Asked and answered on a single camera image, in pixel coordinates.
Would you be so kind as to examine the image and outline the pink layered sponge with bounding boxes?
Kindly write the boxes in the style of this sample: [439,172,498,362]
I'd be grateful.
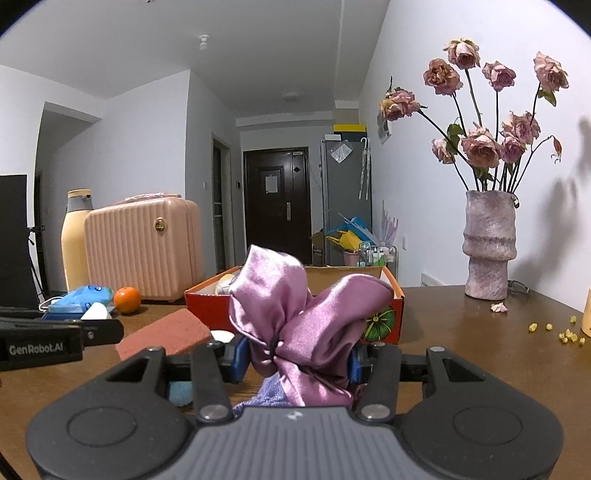
[116,309,212,360]

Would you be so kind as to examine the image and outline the grey refrigerator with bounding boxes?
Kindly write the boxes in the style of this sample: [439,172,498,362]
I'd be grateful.
[320,137,375,266]

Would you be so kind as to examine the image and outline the white yellow plush hamster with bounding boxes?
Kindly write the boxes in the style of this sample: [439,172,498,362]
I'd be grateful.
[214,273,236,296]

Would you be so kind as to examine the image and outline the lavender knitted sock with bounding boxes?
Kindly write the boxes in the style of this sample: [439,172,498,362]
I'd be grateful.
[232,372,291,416]

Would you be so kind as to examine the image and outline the light blue plush toy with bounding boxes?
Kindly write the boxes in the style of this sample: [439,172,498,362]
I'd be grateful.
[168,381,192,407]

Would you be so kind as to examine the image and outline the orange tangerine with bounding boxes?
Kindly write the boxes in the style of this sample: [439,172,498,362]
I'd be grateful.
[113,287,141,315]

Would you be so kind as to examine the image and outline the dried pink roses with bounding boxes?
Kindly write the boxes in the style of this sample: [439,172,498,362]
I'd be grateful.
[378,38,570,195]

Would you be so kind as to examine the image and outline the yellow box on fridge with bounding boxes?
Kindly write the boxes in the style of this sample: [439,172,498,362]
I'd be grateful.
[332,124,367,142]

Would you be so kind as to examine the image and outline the pink satin scrunchie bow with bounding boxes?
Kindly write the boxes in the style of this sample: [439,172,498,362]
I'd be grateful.
[229,246,394,407]

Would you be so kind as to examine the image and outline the purple textured vase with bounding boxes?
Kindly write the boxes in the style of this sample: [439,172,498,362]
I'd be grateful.
[463,190,517,301]

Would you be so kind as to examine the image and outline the red cardboard pumpkin box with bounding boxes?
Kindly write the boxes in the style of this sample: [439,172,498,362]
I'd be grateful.
[183,264,406,346]

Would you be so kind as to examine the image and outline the white foam sponge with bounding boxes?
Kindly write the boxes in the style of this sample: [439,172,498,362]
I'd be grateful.
[80,302,112,321]

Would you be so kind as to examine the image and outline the blue tissue pack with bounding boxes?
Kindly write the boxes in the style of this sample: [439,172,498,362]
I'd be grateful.
[39,285,114,320]

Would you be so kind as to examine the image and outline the dark brown door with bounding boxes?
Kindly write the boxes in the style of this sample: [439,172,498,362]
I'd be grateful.
[243,147,312,265]

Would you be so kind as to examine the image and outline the yellow bear mug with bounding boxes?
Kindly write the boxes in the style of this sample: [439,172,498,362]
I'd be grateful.
[581,289,591,338]

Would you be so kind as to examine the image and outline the pink ribbed suitcase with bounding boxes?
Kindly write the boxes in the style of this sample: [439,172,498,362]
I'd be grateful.
[84,193,205,301]

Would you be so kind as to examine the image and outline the fallen rose petal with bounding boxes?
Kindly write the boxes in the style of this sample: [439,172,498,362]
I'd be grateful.
[490,302,508,314]

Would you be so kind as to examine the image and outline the wire storage cart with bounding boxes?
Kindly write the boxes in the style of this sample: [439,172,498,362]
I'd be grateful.
[356,241,399,277]

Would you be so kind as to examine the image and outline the white wedge sponge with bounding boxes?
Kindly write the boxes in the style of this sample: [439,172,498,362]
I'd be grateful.
[211,330,235,344]

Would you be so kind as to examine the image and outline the yellow thermos bottle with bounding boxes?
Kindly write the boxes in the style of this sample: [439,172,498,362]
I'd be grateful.
[61,189,93,292]

